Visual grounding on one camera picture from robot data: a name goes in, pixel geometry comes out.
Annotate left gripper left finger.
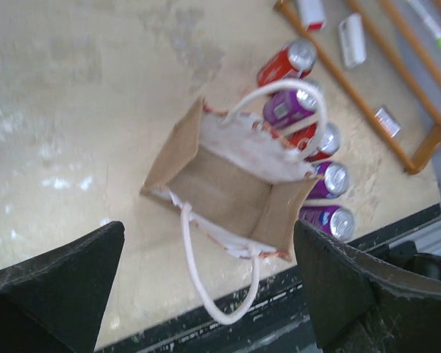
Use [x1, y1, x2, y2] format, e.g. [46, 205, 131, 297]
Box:
[0, 221, 125, 352]

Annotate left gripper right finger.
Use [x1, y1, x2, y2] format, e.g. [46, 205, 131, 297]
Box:
[293, 221, 441, 352]

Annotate purple soda can front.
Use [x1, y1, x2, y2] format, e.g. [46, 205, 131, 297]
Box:
[298, 205, 355, 241]

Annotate purple soda can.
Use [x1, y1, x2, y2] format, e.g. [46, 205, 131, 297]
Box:
[298, 205, 355, 241]
[307, 161, 351, 200]

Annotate red soda can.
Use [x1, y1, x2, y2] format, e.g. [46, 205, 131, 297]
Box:
[284, 123, 342, 163]

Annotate patterned canvas tote bag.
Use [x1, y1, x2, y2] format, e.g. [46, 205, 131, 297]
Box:
[140, 79, 328, 325]

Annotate purple Fanta can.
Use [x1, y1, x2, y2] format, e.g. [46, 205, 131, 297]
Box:
[262, 89, 317, 130]

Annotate red cola can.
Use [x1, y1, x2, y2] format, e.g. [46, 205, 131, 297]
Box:
[257, 38, 318, 87]

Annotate red white flat packet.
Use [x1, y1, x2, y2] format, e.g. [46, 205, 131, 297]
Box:
[375, 105, 401, 138]

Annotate wooden tiered rack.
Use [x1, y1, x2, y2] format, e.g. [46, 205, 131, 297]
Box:
[273, 1, 441, 175]

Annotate green tipped white pen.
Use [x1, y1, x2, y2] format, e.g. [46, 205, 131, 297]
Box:
[406, 0, 441, 51]

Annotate white oblong case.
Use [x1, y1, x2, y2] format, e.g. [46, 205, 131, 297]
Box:
[338, 13, 367, 69]

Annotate white red small box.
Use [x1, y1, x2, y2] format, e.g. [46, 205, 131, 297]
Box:
[296, 0, 326, 31]

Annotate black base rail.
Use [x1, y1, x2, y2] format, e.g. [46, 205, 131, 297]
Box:
[102, 204, 441, 352]

